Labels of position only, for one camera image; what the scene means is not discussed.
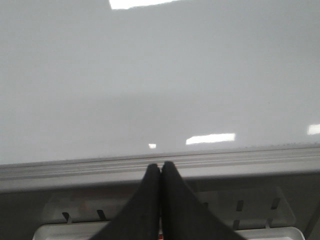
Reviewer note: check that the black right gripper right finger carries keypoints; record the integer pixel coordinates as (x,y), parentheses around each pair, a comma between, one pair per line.
(183,216)

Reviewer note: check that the white whiteboard with aluminium frame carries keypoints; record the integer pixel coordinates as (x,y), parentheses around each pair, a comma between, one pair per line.
(93,91)

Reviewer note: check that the white plastic marker tray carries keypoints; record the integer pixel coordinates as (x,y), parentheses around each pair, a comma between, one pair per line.
(255,213)

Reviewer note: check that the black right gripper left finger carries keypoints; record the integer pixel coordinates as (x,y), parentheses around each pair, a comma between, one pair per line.
(140,217)

